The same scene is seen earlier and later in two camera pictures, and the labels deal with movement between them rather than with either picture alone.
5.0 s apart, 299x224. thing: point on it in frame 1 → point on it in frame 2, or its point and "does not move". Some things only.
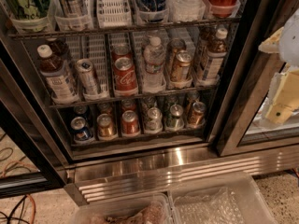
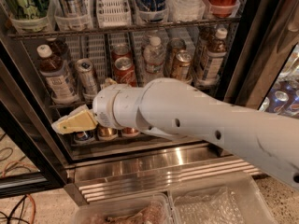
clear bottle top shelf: (186, 3) does not move
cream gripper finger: (272, 44) → (117, 105)
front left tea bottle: (56, 77) does not move
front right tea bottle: (216, 53) does not move
